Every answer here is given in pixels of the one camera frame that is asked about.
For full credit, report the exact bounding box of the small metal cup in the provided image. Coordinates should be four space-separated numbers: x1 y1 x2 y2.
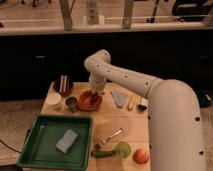
65 97 78 113

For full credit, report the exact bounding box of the green plastic tray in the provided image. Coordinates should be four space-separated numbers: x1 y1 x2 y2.
17 115 93 171

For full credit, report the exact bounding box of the grey blue cloth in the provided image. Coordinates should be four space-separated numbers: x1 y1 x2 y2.
111 89 128 108

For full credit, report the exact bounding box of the red bowl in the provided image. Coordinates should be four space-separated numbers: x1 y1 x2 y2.
78 90 102 111

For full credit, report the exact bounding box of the silver fork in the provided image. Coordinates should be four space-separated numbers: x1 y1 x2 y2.
94 128 123 150

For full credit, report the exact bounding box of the dark red grape bunch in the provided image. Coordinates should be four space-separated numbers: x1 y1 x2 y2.
90 92 99 104

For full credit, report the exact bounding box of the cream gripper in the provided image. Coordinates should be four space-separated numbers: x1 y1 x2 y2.
89 79 106 95

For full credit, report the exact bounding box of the orange fruit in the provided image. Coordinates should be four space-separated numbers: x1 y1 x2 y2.
133 148 149 164

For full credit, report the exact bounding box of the white cup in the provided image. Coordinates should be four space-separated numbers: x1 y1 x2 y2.
46 93 62 110

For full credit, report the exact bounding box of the green ladle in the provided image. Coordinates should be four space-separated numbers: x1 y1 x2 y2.
91 141 131 158

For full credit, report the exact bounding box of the yellow banana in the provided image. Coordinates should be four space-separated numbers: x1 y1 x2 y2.
127 95 136 111

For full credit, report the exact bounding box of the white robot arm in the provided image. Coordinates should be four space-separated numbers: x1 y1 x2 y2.
84 49 206 171

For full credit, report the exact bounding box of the black spoon white handle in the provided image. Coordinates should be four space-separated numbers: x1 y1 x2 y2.
137 97 147 112

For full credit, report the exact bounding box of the blue sponge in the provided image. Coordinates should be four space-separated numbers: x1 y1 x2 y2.
56 129 78 153

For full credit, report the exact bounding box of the dark round holder with sticks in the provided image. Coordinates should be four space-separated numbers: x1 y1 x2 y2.
53 75 73 97

